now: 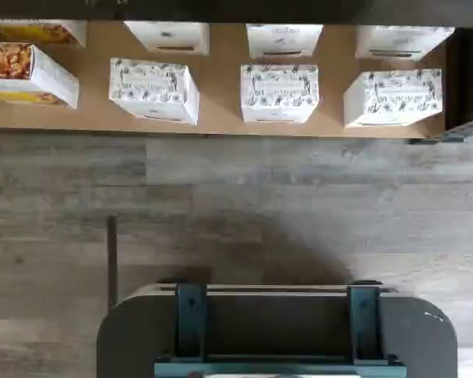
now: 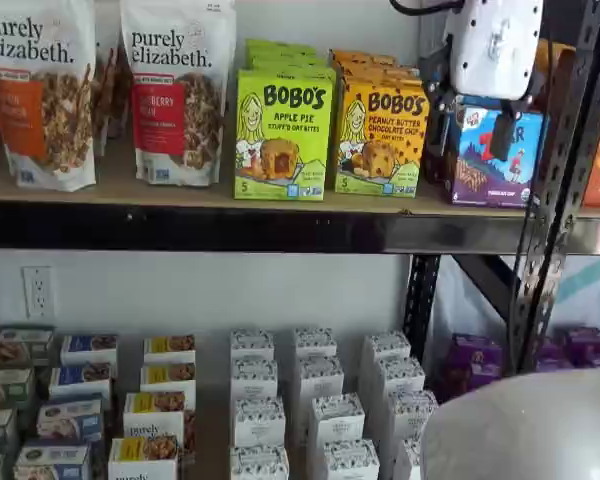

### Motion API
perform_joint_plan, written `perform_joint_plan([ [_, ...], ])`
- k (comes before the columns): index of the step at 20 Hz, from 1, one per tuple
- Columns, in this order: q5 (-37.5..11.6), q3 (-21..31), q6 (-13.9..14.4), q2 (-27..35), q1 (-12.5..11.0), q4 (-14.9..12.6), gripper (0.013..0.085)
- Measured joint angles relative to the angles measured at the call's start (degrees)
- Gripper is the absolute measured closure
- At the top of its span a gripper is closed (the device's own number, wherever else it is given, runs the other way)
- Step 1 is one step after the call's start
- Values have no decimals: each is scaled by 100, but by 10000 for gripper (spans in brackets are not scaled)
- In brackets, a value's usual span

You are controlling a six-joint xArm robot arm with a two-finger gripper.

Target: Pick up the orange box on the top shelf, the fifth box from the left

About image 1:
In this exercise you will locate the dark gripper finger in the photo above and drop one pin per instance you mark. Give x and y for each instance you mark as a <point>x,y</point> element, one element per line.
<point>190,323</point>
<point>364,323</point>

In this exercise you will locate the white patterned pantry box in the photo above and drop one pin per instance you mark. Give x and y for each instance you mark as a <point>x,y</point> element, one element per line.
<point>404,41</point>
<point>167,37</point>
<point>394,98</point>
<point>284,39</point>
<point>280,92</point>
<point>153,88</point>

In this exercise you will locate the purely elizabeth box yellow label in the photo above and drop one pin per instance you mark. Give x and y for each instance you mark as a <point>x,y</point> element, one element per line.
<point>27,75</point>
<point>39,32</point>

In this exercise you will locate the black metal shelf frame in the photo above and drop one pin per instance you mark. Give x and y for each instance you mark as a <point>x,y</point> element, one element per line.
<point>463,78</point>

